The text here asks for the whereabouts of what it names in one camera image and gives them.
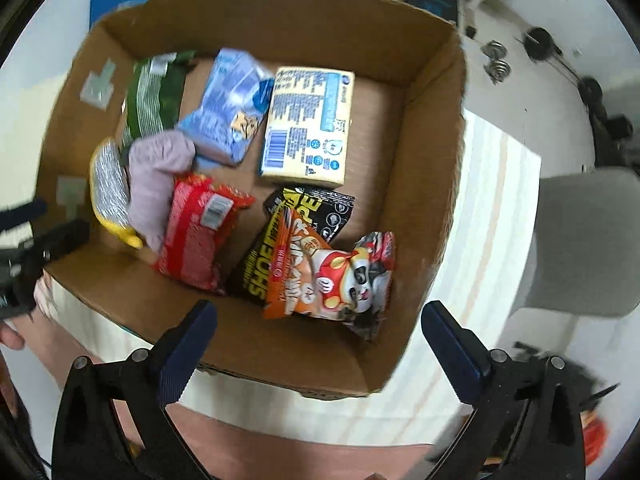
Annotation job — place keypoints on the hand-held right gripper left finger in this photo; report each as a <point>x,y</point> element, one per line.
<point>187,355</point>

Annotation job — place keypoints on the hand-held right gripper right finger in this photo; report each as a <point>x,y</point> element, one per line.
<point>455,355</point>

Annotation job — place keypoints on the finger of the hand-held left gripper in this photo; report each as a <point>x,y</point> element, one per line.
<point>25,212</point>
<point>55,242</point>

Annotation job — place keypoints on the silver and yellow packet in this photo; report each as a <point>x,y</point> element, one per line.
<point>107,190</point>

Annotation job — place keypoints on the black and yellow packet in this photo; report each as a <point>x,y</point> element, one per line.
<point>250,280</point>

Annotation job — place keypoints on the purple cloth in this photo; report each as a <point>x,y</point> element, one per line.
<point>155,180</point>

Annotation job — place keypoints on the red snack packet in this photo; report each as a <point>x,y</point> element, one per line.
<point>195,230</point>

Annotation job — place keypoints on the orange cartoon snack packet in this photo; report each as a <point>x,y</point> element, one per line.
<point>310,280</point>

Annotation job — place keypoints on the green snack packet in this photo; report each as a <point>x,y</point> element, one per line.
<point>150,95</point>

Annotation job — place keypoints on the light blue snack packet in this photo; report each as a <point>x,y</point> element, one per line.
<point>220,110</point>

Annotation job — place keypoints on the cardboard box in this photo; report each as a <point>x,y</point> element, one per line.
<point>380,135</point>

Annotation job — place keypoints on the cream and blue carton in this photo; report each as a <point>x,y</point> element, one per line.
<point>305,130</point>

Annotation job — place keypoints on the person's left hand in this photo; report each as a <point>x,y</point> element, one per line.
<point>11,336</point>

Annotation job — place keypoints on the striped cat print tablecloth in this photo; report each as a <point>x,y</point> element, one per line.
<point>480,260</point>

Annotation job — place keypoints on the grey chair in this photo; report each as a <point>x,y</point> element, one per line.
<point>580,240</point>

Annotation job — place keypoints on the metal dumbbell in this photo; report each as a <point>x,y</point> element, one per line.
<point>495,51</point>
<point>501,71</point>

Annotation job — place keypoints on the short barbell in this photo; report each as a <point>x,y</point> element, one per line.
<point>540,42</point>

